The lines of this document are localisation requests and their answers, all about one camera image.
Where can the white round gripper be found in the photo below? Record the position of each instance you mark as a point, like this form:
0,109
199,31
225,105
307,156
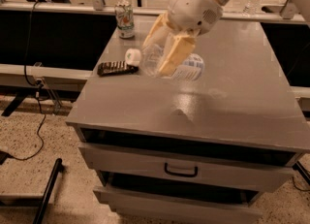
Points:
191,8

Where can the clear blue-label plastic bottle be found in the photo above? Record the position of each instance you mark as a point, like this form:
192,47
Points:
153,62

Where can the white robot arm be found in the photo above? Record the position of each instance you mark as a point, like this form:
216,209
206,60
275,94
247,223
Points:
173,35

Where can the green white soda can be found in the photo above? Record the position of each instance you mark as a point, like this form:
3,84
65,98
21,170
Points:
125,19

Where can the dark snack bar wrapper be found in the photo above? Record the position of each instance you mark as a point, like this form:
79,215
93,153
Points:
115,68

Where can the grey cabinet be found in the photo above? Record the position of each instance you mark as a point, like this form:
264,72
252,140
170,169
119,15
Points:
240,109

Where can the upper grey drawer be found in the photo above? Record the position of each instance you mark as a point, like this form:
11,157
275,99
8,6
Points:
218,172

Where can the grey drawer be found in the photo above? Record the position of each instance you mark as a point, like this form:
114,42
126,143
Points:
218,172
171,208

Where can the lower grey drawer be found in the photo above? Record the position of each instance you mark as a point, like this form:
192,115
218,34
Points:
171,208

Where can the black metal leg bar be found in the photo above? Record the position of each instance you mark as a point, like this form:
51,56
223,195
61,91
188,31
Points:
57,168

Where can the black drawer handle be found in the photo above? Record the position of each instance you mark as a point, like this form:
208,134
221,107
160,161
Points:
182,172

